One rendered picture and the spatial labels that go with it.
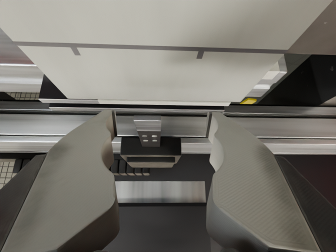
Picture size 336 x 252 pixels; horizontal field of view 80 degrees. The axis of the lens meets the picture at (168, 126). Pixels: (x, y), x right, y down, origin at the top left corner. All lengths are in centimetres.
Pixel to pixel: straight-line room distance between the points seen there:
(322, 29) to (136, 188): 33
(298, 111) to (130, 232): 49
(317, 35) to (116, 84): 30
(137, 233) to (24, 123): 41
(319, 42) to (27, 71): 40
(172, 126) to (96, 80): 30
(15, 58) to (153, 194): 19
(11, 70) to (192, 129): 34
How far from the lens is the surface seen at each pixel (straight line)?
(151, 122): 26
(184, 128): 47
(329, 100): 63
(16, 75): 28
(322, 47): 42
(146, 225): 20
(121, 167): 59
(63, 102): 24
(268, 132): 53
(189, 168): 72
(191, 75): 17
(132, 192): 21
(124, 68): 17
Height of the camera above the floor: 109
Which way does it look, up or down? 18 degrees down
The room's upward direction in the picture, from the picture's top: 180 degrees clockwise
